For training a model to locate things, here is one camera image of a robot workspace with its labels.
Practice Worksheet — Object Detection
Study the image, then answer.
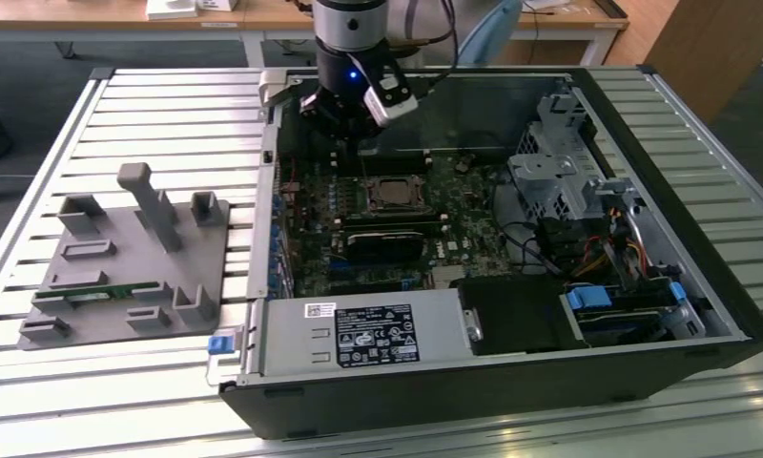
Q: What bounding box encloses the black PC case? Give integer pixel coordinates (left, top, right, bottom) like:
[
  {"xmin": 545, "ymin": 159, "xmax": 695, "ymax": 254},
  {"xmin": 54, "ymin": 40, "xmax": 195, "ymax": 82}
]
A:
[{"xmin": 218, "ymin": 64, "xmax": 763, "ymax": 443}]

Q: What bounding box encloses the silver chipset heatsink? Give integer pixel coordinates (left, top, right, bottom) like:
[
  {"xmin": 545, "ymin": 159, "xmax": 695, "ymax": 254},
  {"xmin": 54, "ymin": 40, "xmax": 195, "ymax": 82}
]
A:
[{"xmin": 433, "ymin": 265, "xmax": 469, "ymax": 290}]

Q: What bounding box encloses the hard disk in blue carrier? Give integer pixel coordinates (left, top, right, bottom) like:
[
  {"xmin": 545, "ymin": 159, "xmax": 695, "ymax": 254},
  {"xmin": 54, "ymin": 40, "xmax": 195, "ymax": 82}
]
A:
[{"xmin": 562, "ymin": 283, "xmax": 675, "ymax": 343}]

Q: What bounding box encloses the wooden cabinet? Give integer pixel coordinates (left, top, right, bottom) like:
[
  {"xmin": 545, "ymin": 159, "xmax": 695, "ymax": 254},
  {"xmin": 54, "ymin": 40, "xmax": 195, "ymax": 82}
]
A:
[{"xmin": 641, "ymin": 0, "xmax": 763, "ymax": 125}]

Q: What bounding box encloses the CPU socket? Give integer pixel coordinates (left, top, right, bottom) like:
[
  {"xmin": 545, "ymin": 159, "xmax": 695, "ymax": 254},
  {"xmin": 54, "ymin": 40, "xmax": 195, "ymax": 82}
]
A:
[{"xmin": 365, "ymin": 174, "xmax": 433, "ymax": 215}]

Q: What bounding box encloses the grey parts rack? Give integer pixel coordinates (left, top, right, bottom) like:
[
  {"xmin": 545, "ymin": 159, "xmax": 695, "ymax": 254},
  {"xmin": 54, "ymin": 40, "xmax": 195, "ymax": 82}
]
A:
[{"xmin": 14, "ymin": 161, "xmax": 234, "ymax": 352}]

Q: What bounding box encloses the coloured wire bundle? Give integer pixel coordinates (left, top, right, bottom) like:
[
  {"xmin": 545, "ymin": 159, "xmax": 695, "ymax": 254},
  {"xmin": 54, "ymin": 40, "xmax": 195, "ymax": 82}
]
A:
[{"xmin": 571, "ymin": 204, "xmax": 651, "ymax": 282}]

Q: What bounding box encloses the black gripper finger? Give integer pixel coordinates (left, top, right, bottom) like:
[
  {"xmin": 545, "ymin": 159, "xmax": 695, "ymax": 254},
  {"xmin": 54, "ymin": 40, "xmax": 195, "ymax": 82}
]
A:
[
  {"xmin": 341, "ymin": 102, "xmax": 382, "ymax": 155},
  {"xmin": 298, "ymin": 90, "xmax": 345, "ymax": 139}
]

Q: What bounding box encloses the wooden desk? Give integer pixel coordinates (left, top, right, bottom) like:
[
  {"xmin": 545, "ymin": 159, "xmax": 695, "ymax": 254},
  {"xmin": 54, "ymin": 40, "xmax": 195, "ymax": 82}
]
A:
[{"xmin": 0, "ymin": 0, "xmax": 631, "ymax": 68}]

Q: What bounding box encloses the silver power supply unit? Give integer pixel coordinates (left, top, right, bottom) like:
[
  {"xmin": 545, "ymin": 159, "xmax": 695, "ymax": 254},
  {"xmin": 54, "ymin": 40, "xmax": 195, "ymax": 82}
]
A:
[{"xmin": 257, "ymin": 288, "xmax": 475, "ymax": 378}]

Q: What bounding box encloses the black RAM slot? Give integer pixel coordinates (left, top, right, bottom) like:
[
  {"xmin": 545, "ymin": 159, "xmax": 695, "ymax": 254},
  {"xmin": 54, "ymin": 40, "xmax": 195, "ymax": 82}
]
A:
[{"xmin": 339, "ymin": 215, "xmax": 438, "ymax": 233}]

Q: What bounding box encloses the green RAM stick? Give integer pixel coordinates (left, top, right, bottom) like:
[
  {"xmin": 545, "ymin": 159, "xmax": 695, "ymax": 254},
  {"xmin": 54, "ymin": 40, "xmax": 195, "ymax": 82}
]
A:
[{"xmin": 62, "ymin": 281, "xmax": 159, "ymax": 302}]

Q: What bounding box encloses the green motherboard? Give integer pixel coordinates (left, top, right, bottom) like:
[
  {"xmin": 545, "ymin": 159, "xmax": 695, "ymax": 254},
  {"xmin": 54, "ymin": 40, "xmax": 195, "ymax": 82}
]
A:
[{"xmin": 271, "ymin": 152, "xmax": 517, "ymax": 295}]

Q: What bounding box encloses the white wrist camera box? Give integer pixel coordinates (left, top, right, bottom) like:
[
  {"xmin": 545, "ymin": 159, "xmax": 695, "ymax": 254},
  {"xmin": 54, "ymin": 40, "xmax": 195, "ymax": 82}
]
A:
[{"xmin": 359, "ymin": 73, "xmax": 419, "ymax": 129}]

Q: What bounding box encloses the silver drive cage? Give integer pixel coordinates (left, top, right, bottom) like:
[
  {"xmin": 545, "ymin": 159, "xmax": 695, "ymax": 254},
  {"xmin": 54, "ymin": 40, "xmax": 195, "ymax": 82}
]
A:
[{"xmin": 506, "ymin": 93, "xmax": 611, "ymax": 220}]

